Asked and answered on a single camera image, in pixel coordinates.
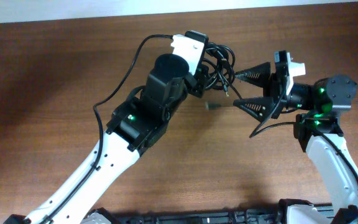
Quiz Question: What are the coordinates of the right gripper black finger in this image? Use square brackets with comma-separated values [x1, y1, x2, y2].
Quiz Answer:
[233, 97, 274, 122]
[235, 62, 271, 88]

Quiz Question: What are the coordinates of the black usb cable bundle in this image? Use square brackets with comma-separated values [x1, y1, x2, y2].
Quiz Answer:
[202, 42, 244, 110]

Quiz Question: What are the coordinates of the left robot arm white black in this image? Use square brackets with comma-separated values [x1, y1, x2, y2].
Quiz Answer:
[5, 53, 204, 223]

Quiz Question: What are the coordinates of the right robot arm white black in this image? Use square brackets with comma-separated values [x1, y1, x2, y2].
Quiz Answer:
[234, 62, 358, 223]

